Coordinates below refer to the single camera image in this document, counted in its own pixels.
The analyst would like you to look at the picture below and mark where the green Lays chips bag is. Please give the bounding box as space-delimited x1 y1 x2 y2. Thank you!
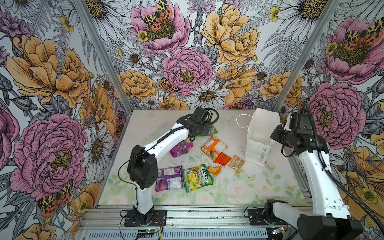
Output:
195 125 218 139

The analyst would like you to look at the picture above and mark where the magenta Lot 100 candy bag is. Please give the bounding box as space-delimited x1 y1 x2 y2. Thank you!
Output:
170 139 194 158

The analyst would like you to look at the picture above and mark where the white paper bag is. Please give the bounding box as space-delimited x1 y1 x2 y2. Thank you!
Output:
236 108 281 167

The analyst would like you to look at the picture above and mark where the purple Fox's berries candy bag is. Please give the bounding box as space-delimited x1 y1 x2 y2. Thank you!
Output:
155 166 183 192

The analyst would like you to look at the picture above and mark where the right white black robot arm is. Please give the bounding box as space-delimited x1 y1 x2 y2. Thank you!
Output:
263 113 364 240

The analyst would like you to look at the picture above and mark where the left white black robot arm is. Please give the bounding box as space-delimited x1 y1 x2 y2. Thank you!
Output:
127 107 219 217

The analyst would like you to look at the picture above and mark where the orange Fox's fruits candy bag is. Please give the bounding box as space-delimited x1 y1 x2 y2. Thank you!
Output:
201 136 228 161

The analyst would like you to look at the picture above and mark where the green Fox's spring tea bag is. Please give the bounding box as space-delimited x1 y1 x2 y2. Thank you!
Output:
182 164 214 193

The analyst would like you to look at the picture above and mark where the small red snack packet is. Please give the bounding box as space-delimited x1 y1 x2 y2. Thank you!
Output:
214 153 232 166

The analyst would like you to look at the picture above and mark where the small clear cracker packet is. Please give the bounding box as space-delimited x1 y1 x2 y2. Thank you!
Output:
229 155 246 173

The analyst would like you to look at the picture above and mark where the green circuit board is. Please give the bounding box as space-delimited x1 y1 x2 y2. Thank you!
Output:
136 229 163 240

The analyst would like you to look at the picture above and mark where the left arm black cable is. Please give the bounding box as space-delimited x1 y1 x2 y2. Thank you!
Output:
117 107 220 211

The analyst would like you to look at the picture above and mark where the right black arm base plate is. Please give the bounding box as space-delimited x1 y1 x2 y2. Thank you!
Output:
247 208 288 226

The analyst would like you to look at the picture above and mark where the aluminium frame rail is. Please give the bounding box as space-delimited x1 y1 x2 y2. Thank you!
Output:
78 205 340 229

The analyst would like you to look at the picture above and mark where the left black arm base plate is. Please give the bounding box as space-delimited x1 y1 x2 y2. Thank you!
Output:
124 210 168 227

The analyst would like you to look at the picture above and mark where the white slotted cable duct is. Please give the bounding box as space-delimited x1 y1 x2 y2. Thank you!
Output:
81 228 269 240

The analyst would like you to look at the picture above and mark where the right aluminium corner post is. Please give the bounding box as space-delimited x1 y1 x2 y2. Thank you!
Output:
272 0 340 112

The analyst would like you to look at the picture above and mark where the aluminium corner post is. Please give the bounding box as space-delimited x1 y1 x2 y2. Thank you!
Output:
74 1 132 117
272 0 340 112

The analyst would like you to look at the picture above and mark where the left aluminium corner post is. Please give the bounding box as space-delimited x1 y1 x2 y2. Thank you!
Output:
74 1 132 117

